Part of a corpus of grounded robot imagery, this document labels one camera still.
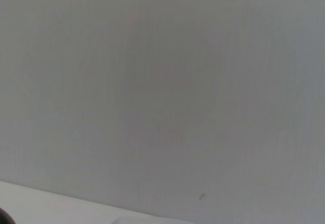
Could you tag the stainless steel mixing bowl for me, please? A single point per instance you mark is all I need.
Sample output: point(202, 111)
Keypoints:
point(5, 217)

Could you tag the clear plastic measuring cup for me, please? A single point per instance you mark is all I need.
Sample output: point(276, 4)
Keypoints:
point(152, 221)

